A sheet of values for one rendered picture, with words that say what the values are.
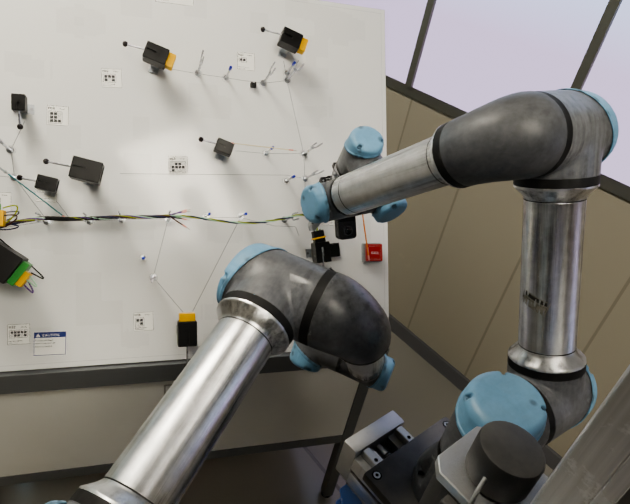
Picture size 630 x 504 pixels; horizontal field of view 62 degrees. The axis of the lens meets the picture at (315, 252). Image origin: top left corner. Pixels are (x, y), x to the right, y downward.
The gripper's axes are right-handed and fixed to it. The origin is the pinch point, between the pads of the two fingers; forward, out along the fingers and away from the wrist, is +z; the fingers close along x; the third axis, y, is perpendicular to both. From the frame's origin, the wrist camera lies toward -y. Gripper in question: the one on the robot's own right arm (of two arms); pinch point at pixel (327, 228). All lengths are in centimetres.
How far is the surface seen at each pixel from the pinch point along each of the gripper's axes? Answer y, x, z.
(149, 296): -4.5, 45.7, 18.9
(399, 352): -8, -79, 146
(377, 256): -3.6, -18.8, 14.6
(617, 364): -46, -124, 55
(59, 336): -11, 68, 22
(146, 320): -10, 47, 21
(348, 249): 0.6, -11.3, 16.5
